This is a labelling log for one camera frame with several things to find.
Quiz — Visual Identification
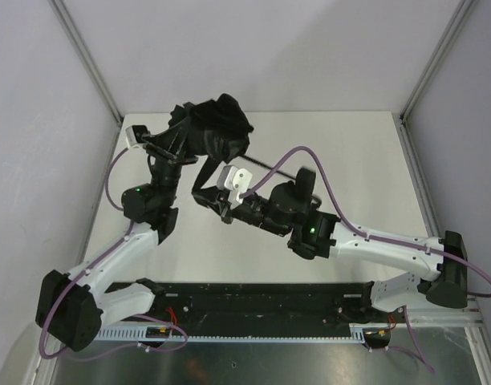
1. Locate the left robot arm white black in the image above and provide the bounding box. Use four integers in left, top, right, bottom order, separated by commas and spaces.
35, 117, 197, 359

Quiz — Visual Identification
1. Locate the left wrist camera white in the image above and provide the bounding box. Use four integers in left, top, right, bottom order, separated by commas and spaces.
124, 124, 150, 150

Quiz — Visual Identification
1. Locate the right aluminium corner post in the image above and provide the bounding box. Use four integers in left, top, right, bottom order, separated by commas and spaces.
400, 0, 477, 121

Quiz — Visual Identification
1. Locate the black folding umbrella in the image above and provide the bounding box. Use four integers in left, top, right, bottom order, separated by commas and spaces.
167, 93, 323, 205

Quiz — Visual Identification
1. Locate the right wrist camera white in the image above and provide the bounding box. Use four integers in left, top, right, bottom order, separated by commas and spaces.
217, 164, 253, 209

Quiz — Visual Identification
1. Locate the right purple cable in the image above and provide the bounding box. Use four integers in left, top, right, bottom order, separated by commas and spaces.
241, 146, 491, 374

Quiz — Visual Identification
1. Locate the aluminium corner post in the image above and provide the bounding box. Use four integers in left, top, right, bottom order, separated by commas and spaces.
400, 0, 477, 121
48, 0, 124, 127

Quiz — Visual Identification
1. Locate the aluminium frame crossbar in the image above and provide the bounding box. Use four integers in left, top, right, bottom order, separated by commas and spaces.
401, 296, 482, 328

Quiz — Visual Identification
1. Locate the grey cable duct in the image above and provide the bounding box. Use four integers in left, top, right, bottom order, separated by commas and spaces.
95, 323, 392, 347

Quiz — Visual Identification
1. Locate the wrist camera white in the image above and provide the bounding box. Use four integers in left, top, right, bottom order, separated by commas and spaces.
217, 164, 253, 209
124, 124, 150, 150

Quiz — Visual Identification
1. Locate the left aluminium corner post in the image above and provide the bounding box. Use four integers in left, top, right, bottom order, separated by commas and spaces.
48, 0, 124, 127

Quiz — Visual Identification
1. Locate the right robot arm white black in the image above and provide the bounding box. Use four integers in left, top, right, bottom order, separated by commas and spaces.
192, 181, 468, 313

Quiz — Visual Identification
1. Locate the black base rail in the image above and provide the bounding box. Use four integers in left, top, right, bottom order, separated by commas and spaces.
146, 282, 404, 336

